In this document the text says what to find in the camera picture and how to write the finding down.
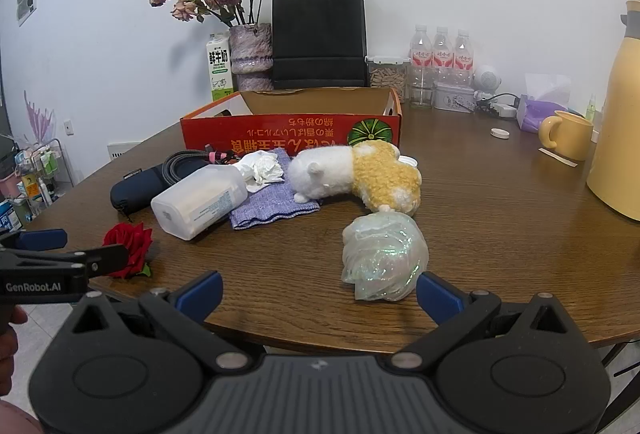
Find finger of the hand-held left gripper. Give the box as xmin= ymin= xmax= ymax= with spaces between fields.
xmin=75 ymin=244 xmax=130 ymax=279
xmin=0 ymin=229 xmax=68 ymax=251

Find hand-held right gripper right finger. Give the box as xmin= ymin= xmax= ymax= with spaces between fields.
xmin=392 ymin=271 xmax=581 ymax=372

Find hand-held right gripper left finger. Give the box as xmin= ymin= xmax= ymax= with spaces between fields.
xmin=71 ymin=270 xmax=266 ymax=372

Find red artificial rose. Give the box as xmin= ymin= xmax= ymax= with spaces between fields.
xmin=101 ymin=222 xmax=155 ymax=280

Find clear plastic bag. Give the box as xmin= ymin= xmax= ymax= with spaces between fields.
xmin=341 ymin=212 xmax=431 ymax=302

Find navy blue pouch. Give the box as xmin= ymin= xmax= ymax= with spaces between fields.
xmin=110 ymin=166 xmax=176 ymax=217

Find white spray bottle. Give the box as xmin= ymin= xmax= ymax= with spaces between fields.
xmin=150 ymin=162 xmax=256 ymax=241

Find purple woven cloth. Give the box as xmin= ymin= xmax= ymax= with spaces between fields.
xmin=229 ymin=148 xmax=321 ymax=231

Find white and yellow plush toy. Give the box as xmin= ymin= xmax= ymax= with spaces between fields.
xmin=289 ymin=140 xmax=422 ymax=216

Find white tissue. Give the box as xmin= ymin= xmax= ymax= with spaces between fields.
xmin=239 ymin=151 xmax=285 ymax=194

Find red cardboard box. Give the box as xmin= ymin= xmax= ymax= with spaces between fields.
xmin=180 ymin=86 xmax=403 ymax=154

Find brown wooden desktop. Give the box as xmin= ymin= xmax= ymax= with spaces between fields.
xmin=22 ymin=106 xmax=640 ymax=357

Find person's left hand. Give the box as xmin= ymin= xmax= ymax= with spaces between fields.
xmin=0 ymin=305 xmax=30 ymax=397

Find metal storage rack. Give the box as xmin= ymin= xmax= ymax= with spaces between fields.
xmin=0 ymin=136 xmax=76 ymax=235

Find person's pink clothing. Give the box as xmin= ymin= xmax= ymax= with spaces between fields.
xmin=0 ymin=401 xmax=45 ymax=434

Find flat wooden stick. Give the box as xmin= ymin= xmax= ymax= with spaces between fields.
xmin=538 ymin=147 xmax=580 ymax=167

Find white power strip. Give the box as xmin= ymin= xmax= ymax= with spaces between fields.
xmin=475 ymin=93 xmax=521 ymax=119

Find white printed tin box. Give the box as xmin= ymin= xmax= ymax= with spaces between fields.
xmin=433 ymin=81 xmax=477 ymax=113

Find clear glass jar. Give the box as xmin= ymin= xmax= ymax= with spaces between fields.
xmin=410 ymin=66 xmax=436 ymax=109

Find yellow mug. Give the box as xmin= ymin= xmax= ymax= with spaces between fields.
xmin=538 ymin=110 xmax=594 ymax=161

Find purple tissue box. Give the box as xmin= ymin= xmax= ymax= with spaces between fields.
xmin=516 ymin=74 xmax=573 ymax=132

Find white round device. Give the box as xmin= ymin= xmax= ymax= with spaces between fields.
xmin=472 ymin=64 xmax=502 ymax=102

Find white green milk carton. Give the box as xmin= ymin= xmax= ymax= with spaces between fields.
xmin=206 ymin=33 xmax=235 ymax=102

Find clear snack container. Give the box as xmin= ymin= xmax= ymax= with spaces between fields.
xmin=366 ymin=55 xmax=411 ymax=90

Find yellow thermos jug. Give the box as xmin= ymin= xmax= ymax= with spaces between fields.
xmin=586 ymin=0 xmax=640 ymax=222

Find clear water bottle red label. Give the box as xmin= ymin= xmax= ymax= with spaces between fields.
xmin=431 ymin=26 xmax=455 ymax=85
xmin=452 ymin=30 xmax=475 ymax=87
xmin=409 ymin=25 xmax=433 ymax=87

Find purple ceramic vase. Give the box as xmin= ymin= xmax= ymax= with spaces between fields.
xmin=228 ymin=23 xmax=275 ymax=91

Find black paper bag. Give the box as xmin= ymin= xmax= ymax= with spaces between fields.
xmin=271 ymin=0 xmax=369 ymax=90

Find white wall vent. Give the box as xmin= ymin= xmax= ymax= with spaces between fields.
xmin=107 ymin=141 xmax=143 ymax=160

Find purple wall sticker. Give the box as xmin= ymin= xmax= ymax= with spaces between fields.
xmin=23 ymin=89 xmax=57 ymax=147

